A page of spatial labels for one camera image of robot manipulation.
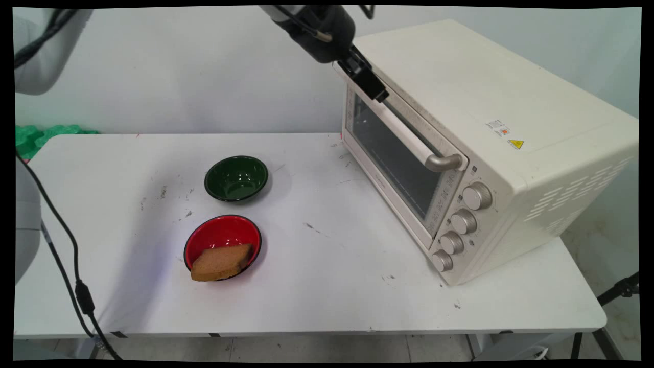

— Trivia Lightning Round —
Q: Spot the black hanging cable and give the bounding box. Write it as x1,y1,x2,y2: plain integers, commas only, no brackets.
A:
15,153,123,360

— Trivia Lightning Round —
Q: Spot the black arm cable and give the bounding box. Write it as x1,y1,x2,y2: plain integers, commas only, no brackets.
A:
14,8,77,70

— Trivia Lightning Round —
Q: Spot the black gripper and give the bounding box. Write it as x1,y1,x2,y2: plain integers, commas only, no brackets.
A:
276,5,389,103

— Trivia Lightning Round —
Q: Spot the brown bread slice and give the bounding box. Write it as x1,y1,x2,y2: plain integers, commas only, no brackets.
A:
191,244,254,282

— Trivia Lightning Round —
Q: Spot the large silver oven knob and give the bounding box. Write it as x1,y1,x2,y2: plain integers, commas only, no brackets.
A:
462,182,493,211

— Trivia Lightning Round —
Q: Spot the black tripod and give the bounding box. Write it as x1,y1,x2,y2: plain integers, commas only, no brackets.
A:
570,271,640,360

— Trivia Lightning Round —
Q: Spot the glass oven door with handle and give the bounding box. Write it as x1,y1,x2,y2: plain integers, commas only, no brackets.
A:
332,54,468,251

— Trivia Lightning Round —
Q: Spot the green plastic object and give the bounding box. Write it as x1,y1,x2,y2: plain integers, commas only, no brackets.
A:
15,124,100,160

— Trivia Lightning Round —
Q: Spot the red bowl black rim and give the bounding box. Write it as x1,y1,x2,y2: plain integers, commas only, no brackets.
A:
184,215,262,281

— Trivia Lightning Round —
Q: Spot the cream toaster oven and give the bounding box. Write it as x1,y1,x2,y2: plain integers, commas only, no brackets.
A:
332,19,639,287

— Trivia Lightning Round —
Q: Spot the dark green bowl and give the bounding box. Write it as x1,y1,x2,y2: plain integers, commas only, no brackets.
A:
204,156,269,202

